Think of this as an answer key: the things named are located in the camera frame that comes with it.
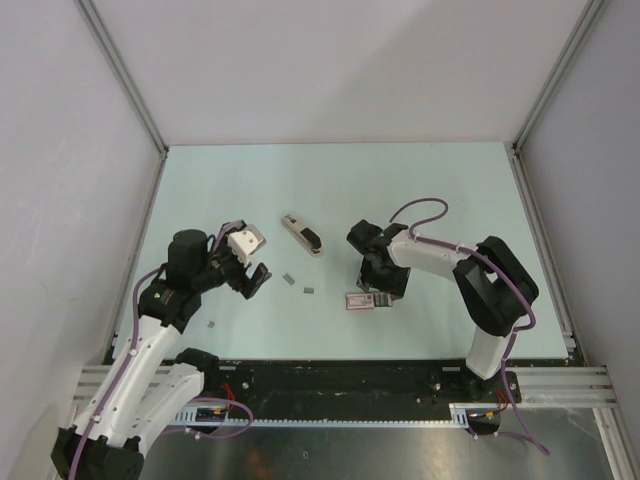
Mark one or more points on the beige black stapler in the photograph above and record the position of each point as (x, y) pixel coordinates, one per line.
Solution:
(304, 235)

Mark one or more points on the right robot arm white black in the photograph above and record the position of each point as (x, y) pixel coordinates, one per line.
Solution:
(496, 290)

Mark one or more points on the aluminium frame rail front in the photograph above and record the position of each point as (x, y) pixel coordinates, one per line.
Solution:
(540, 387)

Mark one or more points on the left rear aluminium post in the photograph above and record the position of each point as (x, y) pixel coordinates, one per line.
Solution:
(115, 61)

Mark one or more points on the red white staple box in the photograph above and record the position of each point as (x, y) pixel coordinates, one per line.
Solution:
(368, 301)

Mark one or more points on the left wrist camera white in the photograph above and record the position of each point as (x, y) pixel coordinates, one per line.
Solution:
(245, 242)

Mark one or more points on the right rear aluminium post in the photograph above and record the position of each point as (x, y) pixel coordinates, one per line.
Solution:
(575, 43)

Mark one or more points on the aluminium post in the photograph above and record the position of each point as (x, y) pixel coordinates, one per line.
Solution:
(115, 61)
(575, 43)

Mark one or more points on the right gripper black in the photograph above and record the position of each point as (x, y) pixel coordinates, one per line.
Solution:
(396, 285)

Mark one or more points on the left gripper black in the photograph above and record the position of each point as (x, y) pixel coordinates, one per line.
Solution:
(241, 281)

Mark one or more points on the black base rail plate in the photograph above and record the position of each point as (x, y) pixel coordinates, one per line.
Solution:
(357, 390)

